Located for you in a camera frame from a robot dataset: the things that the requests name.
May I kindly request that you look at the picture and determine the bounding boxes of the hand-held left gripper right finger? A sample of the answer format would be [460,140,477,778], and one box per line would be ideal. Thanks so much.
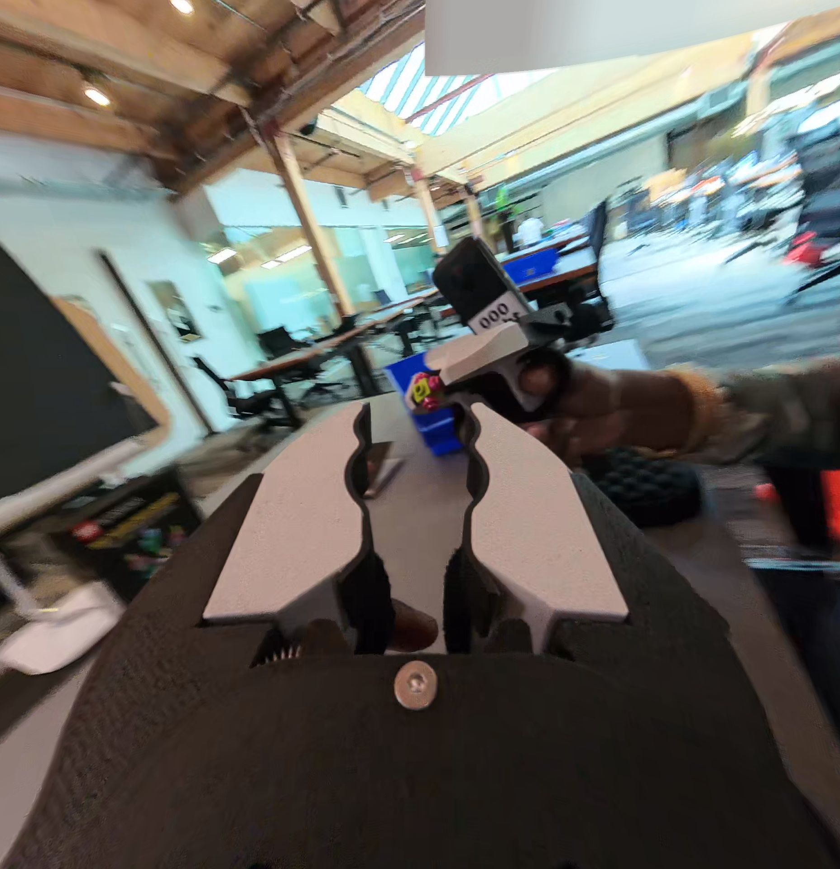
[457,402,629,625]

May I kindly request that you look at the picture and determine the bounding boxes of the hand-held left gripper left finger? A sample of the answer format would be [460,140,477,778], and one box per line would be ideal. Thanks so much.
[202,401,373,625]

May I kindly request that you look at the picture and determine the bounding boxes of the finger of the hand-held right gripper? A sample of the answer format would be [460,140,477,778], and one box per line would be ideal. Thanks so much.
[442,322,531,388]

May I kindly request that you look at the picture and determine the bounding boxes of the magenta lego flower cluster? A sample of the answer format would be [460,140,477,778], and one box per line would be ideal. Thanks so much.
[406,372,448,414]

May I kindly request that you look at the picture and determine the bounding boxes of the person's right forearm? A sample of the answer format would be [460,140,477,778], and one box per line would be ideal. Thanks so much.
[719,360,840,469]

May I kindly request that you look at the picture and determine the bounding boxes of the lego instruction booklet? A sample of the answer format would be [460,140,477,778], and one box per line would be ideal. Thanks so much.
[362,441,406,500]

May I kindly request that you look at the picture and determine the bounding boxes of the black lego set box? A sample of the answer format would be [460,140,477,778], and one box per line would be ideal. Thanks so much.
[70,468,203,598]

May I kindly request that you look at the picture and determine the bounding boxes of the small blue bin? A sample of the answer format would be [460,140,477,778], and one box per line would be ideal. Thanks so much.
[501,246,560,282]

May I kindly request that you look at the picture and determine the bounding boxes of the blue plastic bin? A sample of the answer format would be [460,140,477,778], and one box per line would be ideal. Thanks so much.
[384,353,461,457]

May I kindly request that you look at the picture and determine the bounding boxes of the black honeycomb cushion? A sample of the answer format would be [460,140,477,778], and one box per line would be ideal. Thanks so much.
[583,448,702,529]

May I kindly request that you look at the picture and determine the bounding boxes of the black office chair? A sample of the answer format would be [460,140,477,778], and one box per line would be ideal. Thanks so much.
[192,356,292,429]

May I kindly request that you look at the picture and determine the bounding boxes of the brown office desk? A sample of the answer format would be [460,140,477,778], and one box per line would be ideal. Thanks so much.
[226,299,448,408]

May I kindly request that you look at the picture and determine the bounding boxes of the black panel with wooden rim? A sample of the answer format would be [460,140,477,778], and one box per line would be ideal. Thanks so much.
[0,231,173,503]

